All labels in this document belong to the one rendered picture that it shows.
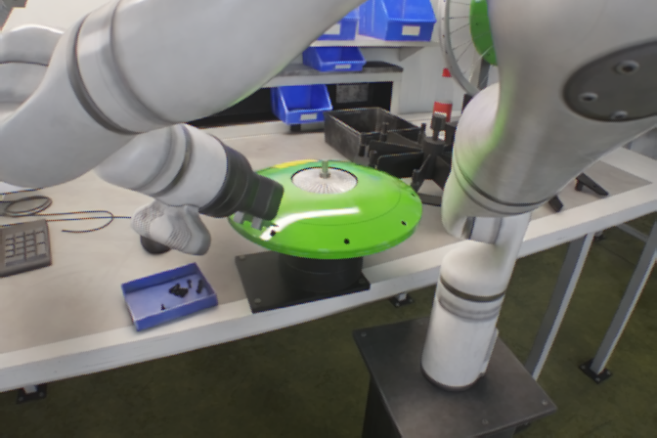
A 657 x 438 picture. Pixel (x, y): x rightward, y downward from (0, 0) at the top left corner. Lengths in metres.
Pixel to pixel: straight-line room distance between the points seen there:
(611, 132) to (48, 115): 0.26
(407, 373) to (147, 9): 0.61
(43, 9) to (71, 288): 0.91
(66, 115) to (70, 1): 1.23
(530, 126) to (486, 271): 0.39
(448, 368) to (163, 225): 0.44
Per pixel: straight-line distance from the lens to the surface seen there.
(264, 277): 0.74
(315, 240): 0.56
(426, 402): 0.67
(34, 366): 0.71
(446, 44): 1.14
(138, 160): 0.34
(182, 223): 0.40
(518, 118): 0.18
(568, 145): 0.20
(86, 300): 0.77
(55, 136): 0.26
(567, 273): 1.37
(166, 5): 0.19
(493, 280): 0.56
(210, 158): 0.39
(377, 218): 0.61
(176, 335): 0.68
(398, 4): 1.72
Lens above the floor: 1.37
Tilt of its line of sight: 25 degrees down
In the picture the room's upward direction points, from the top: 3 degrees clockwise
